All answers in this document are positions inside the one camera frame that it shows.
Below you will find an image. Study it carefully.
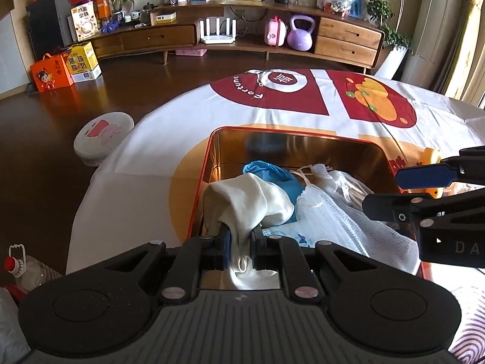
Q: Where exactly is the white wifi router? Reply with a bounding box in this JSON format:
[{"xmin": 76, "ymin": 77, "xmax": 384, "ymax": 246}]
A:
[{"xmin": 199, "ymin": 17, "xmax": 237, "ymax": 45}]

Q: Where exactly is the purple kettlebell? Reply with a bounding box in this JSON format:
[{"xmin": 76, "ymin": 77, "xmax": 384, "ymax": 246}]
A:
[{"xmin": 287, "ymin": 15, "xmax": 316, "ymax": 52}]

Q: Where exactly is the cream white cloth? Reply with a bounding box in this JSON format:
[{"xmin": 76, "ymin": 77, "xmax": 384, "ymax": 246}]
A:
[{"xmin": 202, "ymin": 174, "xmax": 294, "ymax": 290}]

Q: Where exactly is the orange gift box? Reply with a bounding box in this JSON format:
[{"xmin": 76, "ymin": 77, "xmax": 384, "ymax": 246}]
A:
[{"xmin": 30, "ymin": 53, "xmax": 74, "ymax": 93}]

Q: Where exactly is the white mesh laundry bag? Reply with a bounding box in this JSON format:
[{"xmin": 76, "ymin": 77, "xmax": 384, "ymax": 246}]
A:
[{"xmin": 265, "ymin": 163, "xmax": 422, "ymax": 275}]

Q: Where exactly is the pink toy case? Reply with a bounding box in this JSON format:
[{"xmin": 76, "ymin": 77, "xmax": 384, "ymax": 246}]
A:
[{"xmin": 264, "ymin": 16, "xmax": 287, "ymax": 47}]

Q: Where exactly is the yellow carton box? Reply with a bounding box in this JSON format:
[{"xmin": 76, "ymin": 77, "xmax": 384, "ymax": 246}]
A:
[{"xmin": 62, "ymin": 42, "xmax": 102, "ymax": 83}]

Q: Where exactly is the black mini fridge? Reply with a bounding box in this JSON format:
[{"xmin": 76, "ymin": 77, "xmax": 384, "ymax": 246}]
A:
[{"xmin": 26, "ymin": 0, "xmax": 74, "ymax": 60}]

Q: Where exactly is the wooden tv cabinet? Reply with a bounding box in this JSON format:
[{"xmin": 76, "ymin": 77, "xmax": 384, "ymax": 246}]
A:
[{"xmin": 89, "ymin": 1, "xmax": 385, "ymax": 71}]

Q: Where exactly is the potted green tree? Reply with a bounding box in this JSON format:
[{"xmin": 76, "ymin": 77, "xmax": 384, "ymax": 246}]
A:
[{"xmin": 366, "ymin": 0, "xmax": 411, "ymax": 79}]

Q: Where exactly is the white printed tablecloth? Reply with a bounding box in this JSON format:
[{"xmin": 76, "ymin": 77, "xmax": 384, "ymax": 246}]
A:
[{"xmin": 67, "ymin": 69, "xmax": 484, "ymax": 272}]

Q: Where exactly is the yellow rubber duck toy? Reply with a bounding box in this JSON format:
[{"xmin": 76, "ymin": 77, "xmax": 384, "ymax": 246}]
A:
[{"xmin": 422, "ymin": 148, "xmax": 444, "ymax": 199}]

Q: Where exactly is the blue plush shark toy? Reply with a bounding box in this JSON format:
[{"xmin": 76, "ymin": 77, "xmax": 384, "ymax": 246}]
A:
[{"xmin": 241, "ymin": 160, "xmax": 303, "ymax": 228}]

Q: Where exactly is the red metal tin box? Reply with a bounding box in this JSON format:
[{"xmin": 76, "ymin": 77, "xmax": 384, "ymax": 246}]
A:
[{"xmin": 191, "ymin": 127, "xmax": 413, "ymax": 239}]

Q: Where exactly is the plastic bottle red cap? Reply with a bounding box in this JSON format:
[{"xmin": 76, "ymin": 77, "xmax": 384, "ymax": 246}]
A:
[{"xmin": 4, "ymin": 244, "xmax": 62, "ymax": 293}]

